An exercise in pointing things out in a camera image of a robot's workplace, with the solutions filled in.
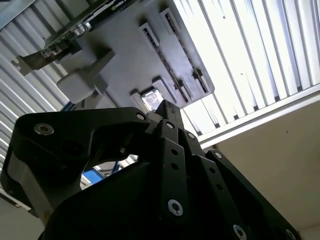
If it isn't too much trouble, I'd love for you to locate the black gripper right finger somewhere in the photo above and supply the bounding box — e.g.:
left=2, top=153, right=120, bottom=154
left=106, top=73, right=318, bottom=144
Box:
left=172, top=103, right=305, bottom=240

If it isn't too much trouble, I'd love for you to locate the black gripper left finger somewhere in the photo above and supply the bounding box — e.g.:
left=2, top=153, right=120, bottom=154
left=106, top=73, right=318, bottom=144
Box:
left=0, top=99, right=189, bottom=223

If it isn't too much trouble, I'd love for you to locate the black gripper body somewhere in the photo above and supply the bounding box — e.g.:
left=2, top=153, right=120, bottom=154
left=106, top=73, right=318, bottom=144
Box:
left=43, top=159, right=233, bottom=240

